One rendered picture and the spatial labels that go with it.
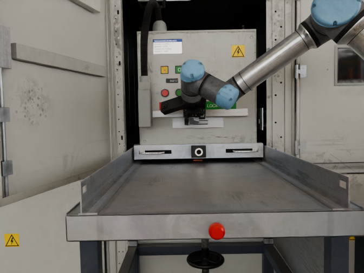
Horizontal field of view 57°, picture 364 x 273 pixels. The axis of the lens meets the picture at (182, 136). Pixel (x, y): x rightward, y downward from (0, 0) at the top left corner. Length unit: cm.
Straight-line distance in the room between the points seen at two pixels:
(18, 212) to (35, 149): 56
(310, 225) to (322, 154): 73
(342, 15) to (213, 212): 60
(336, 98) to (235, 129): 41
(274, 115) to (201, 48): 41
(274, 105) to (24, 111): 92
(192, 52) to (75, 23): 47
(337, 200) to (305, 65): 74
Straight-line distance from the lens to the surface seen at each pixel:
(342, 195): 80
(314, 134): 145
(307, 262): 109
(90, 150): 127
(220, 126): 141
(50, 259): 157
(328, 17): 100
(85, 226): 75
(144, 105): 130
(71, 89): 118
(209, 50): 143
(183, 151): 140
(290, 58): 115
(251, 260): 152
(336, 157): 149
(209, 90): 104
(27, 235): 156
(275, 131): 142
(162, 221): 72
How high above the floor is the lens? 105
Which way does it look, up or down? 4 degrees down
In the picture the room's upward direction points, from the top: 1 degrees counter-clockwise
